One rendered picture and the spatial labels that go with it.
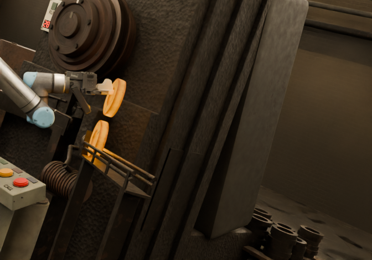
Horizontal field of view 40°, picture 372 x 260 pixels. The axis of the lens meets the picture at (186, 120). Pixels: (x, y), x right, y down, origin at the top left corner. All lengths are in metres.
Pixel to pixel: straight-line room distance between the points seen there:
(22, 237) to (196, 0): 1.26
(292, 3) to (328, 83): 5.42
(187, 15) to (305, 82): 6.28
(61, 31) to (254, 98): 1.13
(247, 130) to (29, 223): 1.61
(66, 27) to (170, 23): 0.48
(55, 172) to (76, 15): 0.72
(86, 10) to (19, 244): 1.14
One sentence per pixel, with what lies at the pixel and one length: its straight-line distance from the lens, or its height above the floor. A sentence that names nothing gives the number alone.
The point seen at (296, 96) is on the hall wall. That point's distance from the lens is 8.53.
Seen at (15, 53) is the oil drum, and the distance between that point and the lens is 5.34.
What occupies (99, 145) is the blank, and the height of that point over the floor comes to 0.70.
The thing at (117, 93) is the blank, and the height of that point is 0.91.
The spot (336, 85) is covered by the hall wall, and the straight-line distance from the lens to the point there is 8.35.
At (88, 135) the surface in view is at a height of 0.70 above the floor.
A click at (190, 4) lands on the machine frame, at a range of 2.36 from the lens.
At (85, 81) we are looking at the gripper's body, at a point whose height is 0.91.
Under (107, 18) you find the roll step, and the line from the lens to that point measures 2.40.
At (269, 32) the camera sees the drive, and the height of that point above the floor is 1.46.
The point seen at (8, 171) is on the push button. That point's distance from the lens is 1.59.
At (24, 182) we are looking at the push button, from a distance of 1.53.
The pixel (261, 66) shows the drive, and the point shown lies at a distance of 2.89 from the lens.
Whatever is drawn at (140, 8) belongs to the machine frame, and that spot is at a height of 1.31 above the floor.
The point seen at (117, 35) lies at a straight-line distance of 2.36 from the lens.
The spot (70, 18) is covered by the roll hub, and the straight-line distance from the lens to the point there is 2.46.
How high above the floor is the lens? 1.00
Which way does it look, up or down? 3 degrees down
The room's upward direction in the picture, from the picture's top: 20 degrees clockwise
